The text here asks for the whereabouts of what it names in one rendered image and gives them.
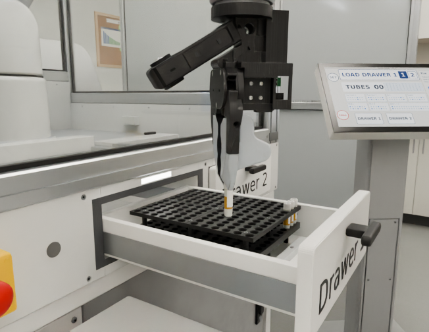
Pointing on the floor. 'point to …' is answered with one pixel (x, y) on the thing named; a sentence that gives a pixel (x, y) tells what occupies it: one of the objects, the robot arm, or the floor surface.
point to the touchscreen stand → (393, 177)
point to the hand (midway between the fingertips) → (222, 178)
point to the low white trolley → (139, 319)
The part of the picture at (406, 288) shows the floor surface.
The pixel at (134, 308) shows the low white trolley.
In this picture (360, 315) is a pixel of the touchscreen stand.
